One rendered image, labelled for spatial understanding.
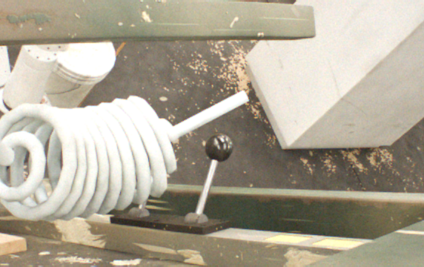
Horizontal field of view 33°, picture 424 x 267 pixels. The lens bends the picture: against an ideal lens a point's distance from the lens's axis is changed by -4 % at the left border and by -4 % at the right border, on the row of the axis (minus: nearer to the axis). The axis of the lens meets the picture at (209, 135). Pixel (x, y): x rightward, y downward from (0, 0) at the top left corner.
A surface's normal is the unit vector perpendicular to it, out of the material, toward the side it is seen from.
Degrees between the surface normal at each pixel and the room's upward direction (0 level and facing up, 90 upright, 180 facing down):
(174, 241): 90
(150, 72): 0
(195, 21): 33
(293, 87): 90
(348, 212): 90
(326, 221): 90
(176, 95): 0
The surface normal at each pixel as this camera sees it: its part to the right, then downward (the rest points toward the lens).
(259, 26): 0.69, -0.02
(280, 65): -0.77, 0.00
